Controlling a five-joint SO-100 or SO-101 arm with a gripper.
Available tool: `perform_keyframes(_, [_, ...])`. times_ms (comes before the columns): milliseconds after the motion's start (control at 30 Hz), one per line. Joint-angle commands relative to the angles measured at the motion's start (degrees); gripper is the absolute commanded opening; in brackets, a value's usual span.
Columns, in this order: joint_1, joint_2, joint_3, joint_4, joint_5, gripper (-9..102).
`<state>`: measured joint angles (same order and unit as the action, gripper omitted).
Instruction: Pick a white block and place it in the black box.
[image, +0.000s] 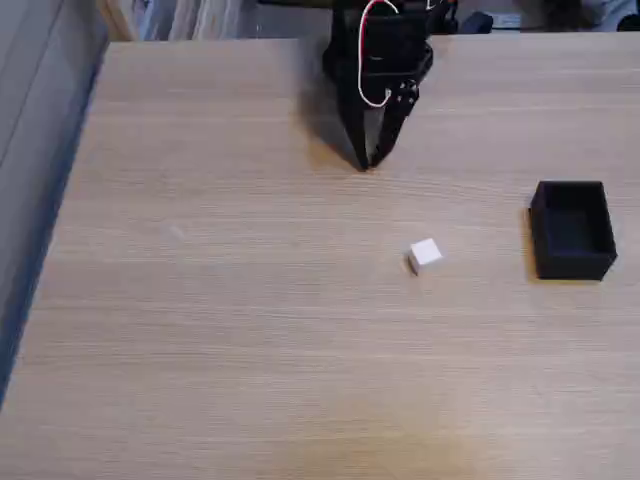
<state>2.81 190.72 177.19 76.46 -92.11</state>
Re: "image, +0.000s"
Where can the dark blue object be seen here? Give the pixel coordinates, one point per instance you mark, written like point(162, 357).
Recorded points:
point(475, 22)

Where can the black round object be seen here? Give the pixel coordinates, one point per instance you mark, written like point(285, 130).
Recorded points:
point(630, 24)

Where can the light wooden strip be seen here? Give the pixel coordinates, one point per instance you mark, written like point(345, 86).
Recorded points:
point(116, 20)

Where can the black open box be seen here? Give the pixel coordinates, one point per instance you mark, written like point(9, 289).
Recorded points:
point(575, 235)

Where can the white cube block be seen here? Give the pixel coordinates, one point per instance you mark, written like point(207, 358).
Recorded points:
point(426, 252)

